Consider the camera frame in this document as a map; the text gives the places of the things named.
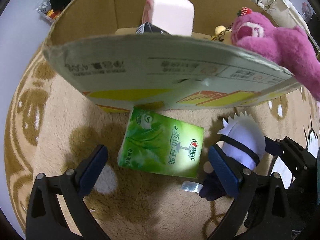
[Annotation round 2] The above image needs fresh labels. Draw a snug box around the bag of toys by wall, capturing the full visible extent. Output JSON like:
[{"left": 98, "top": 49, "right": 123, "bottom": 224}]
[{"left": 35, "top": 0, "right": 62, "bottom": 23}]

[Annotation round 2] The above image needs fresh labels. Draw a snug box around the pink tissue roll pack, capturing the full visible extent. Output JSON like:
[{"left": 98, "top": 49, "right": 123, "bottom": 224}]
[{"left": 142, "top": 0, "right": 194, "bottom": 36}]

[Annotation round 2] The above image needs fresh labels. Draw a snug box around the green tissue pack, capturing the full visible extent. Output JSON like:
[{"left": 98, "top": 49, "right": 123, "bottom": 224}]
[{"left": 118, "top": 107, "right": 204, "bottom": 178}]

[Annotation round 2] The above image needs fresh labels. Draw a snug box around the yellow plush toy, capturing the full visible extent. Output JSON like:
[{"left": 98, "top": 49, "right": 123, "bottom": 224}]
[{"left": 211, "top": 25, "right": 232, "bottom": 42}]

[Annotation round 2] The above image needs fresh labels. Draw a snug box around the pink plush bear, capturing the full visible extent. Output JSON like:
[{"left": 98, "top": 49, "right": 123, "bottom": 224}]
[{"left": 231, "top": 7, "right": 319, "bottom": 101}]

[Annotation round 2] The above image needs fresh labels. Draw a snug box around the purple-haired plush doll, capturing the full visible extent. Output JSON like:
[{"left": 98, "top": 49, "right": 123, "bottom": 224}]
[{"left": 199, "top": 112, "right": 266, "bottom": 201}]

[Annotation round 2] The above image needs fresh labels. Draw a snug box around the black tissue pack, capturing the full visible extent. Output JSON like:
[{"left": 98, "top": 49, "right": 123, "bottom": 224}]
[{"left": 136, "top": 22, "right": 169, "bottom": 35}]

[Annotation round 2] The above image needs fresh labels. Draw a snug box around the open cardboard box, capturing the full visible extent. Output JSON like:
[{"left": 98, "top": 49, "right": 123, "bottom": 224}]
[{"left": 42, "top": 0, "right": 300, "bottom": 112}]

